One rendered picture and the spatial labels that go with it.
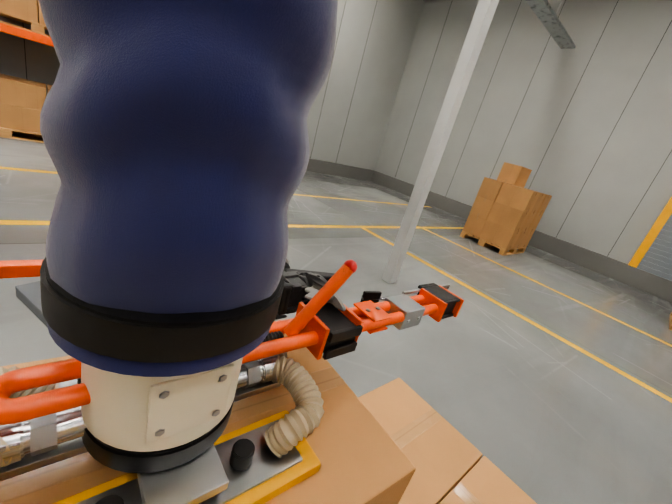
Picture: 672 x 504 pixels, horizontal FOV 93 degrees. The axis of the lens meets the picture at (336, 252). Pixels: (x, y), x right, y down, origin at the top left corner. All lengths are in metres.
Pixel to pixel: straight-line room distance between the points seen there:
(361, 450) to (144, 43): 0.55
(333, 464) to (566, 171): 9.59
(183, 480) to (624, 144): 9.71
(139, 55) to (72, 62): 0.06
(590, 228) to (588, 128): 2.34
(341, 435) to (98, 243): 0.45
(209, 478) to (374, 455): 0.25
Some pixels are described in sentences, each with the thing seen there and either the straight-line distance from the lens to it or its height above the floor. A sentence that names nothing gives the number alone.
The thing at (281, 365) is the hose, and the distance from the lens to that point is 0.53.
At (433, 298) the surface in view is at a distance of 0.79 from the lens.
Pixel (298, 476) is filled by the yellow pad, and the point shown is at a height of 1.02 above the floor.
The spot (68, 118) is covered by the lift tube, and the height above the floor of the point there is 1.40.
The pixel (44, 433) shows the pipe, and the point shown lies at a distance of 0.47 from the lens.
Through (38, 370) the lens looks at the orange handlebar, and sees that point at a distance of 0.46.
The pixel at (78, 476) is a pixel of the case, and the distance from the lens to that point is 0.54.
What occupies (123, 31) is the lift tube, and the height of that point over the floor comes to 1.46.
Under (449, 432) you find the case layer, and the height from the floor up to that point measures 0.54.
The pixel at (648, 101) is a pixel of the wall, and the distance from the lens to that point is 9.95.
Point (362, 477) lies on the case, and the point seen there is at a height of 1.00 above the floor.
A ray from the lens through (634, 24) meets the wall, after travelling 10.56.
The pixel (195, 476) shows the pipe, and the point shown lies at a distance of 0.46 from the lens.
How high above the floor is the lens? 1.44
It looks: 20 degrees down
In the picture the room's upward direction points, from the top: 16 degrees clockwise
